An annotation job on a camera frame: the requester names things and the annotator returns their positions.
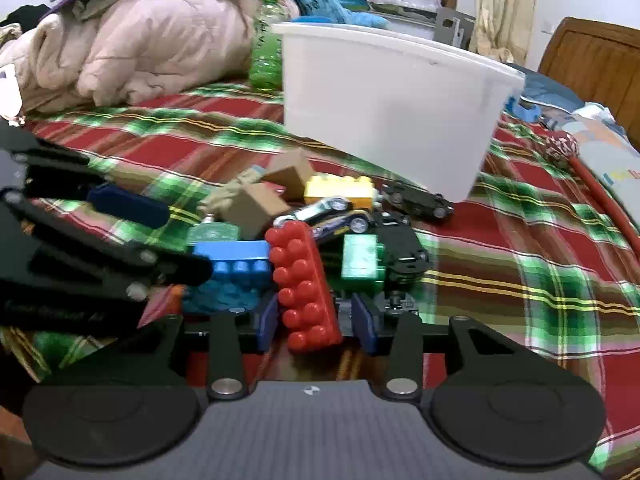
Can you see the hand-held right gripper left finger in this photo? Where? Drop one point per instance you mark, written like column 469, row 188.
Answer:
column 267, row 322

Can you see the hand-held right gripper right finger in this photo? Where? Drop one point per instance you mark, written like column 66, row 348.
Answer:
column 365, row 327

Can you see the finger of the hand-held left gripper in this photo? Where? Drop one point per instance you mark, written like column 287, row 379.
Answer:
column 130, row 205
column 165, row 264

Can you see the red building brick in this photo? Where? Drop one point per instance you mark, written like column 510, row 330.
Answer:
column 300, row 285

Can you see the black toy car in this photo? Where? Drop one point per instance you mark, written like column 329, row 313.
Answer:
column 417, row 201
column 402, row 255

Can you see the yellow building brick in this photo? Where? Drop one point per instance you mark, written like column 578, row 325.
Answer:
column 335, row 190

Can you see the white plastic container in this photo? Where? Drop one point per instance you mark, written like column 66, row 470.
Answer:
column 390, row 105

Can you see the teal rough toy piece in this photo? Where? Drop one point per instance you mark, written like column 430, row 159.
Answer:
column 220, row 297

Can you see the green translucent toy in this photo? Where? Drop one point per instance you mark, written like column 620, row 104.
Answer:
column 212, row 234

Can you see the blue building brick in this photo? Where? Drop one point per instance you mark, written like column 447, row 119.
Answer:
column 232, row 260

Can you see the green building brick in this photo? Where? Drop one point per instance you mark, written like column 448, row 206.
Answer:
column 360, row 260

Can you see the beige toy figure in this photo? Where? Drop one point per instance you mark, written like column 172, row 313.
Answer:
column 225, row 195

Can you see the brown wooden block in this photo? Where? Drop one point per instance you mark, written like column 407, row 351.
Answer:
column 252, row 210

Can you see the blue and white toy car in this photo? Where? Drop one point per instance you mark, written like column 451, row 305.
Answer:
column 330, row 220

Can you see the red green plaid bedsheet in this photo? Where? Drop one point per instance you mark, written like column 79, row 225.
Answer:
column 500, row 280

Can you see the brown paper cube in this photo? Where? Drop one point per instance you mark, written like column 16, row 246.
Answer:
column 290, row 172

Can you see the pink quilt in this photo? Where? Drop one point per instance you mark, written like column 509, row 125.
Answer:
column 145, row 45

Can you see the green tea bottle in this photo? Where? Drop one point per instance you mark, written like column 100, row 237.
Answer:
column 267, row 55

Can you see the dark cloth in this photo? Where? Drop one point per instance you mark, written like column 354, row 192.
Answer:
column 25, row 14

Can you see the small blue toy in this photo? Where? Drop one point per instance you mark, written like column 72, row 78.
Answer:
column 522, row 109

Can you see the white printed pillow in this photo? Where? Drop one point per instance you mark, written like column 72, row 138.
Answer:
column 607, row 160

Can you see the dark blue pillow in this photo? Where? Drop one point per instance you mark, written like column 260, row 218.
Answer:
column 550, row 89

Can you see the grey cardboard box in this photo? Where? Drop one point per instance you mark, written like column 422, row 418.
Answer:
column 452, row 27

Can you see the white bedding pile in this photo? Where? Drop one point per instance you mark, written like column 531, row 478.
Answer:
column 407, row 2

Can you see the cream curtain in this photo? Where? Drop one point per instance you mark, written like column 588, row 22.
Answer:
column 500, row 10

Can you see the wooden headboard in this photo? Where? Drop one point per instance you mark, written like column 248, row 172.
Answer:
column 595, row 50

